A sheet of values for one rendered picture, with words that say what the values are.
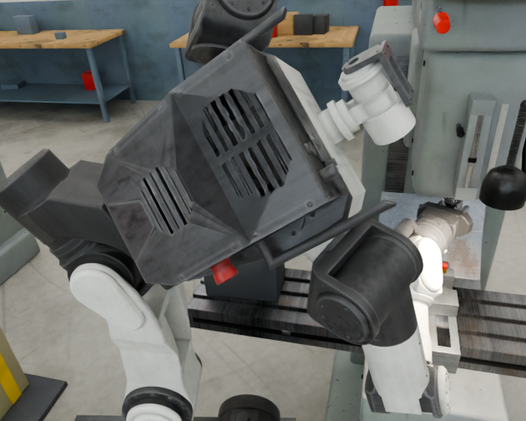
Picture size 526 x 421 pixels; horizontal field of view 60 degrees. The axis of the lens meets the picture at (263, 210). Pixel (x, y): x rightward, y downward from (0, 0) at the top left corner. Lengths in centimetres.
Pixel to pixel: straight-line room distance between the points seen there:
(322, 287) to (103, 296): 36
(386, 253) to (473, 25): 44
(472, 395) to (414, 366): 58
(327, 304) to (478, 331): 79
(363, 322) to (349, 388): 146
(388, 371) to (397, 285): 16
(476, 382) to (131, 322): 89
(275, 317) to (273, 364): 108
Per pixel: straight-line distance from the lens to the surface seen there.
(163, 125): 56
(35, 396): 255
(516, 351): 135
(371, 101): 66
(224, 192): 51
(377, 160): 152
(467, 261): 160
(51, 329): 289
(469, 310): 141
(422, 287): 93
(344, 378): 209
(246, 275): 132
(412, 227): 101
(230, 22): 65
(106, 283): 77
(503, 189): 85
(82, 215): 73
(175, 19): 578
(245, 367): 239
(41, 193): 76
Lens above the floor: 184
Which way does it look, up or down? 32 degrees down
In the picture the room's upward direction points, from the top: 4 degrees counter-clockwise
